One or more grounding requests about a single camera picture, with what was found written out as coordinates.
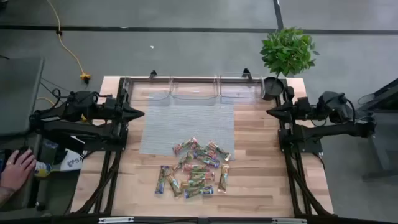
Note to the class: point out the green potted plant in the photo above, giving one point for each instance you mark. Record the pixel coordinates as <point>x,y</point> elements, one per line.
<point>287,51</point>

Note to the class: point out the black desk frame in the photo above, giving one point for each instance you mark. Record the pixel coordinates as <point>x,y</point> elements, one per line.
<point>390,88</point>

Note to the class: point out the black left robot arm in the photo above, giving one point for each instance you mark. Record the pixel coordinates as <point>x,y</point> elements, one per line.
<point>62,124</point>

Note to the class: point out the grey woven placemat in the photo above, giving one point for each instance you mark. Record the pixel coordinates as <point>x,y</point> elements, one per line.
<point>186,127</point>

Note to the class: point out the black table clamp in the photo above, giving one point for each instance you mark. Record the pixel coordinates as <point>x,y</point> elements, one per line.
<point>153,74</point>
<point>246,73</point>

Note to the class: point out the person's hand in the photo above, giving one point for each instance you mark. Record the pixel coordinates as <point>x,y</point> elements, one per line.
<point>17,169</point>

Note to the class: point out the tan wrapper granola bar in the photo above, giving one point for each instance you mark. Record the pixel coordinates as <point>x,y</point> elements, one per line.
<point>223,178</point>

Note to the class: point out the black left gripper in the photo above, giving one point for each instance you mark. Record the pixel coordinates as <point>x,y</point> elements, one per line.
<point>113,109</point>

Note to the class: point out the tan and blue granola bar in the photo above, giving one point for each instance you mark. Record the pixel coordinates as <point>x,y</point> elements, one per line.
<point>174,185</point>

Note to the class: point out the yellow labelled bottle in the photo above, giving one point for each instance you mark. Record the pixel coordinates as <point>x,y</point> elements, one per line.
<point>42,169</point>

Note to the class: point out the black caster wheel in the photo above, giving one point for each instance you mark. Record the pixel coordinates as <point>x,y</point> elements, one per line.
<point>39,206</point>

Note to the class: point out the silver metal bar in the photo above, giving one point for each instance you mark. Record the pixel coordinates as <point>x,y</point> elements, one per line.
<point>289,220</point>
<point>116,220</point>

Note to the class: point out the black aluminium table frame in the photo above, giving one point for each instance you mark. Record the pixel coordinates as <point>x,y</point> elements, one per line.
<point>202,80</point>

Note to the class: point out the white printed box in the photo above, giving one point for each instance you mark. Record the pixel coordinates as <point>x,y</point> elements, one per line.
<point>74,161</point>

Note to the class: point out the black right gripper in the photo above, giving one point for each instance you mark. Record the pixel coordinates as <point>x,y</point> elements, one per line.
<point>301,109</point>

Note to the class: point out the grey side desk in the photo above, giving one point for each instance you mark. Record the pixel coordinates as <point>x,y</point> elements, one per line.
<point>18,93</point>

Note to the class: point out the person's forearm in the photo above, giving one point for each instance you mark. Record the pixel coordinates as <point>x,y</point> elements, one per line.
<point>4,194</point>

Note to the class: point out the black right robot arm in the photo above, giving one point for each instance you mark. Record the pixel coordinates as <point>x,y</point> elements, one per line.
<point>342,130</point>

